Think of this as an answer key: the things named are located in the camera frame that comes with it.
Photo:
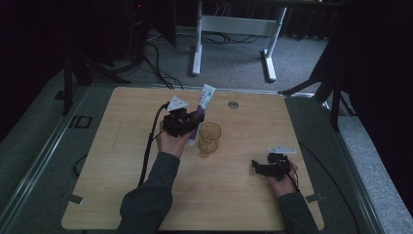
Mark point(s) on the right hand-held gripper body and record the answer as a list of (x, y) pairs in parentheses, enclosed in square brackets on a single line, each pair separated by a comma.
[(278, 164)]

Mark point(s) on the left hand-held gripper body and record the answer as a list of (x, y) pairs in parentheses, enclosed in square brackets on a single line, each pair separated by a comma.
[(178, 122)]

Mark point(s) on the amber glass cup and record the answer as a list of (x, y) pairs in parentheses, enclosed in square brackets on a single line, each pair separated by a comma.
[(209, 138)]

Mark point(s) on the white purple toothpaste tube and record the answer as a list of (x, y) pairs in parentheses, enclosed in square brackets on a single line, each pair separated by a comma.
[(207, 95)]

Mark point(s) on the person's right hand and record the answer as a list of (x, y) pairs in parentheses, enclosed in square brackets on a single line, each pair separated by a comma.
[(284, 187)]

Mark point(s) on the person's left hand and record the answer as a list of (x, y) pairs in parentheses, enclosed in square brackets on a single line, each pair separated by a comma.
[(172, 144)]

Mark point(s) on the grey round table grommet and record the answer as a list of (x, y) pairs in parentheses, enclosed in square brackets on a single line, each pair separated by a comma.
[(233, 105)]

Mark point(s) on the grey tape piece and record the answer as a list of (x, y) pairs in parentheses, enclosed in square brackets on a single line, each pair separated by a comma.
[(314, 198), (72, 199)]

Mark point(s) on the black stand with dark cloth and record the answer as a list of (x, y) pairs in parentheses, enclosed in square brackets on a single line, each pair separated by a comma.
[(334, 84)]

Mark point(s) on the dark computer tower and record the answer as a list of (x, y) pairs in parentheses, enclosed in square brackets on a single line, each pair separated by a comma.
[(138, 29)]

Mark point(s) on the black tripod stand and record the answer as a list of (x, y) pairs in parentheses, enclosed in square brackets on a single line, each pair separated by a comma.
[(73, 71)]

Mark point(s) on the black rectangular floor frame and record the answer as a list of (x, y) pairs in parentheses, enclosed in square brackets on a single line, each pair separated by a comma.
[(81, 122)]

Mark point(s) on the white metal desk frame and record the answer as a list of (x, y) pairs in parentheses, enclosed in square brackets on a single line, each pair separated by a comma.
[(238, 25)]

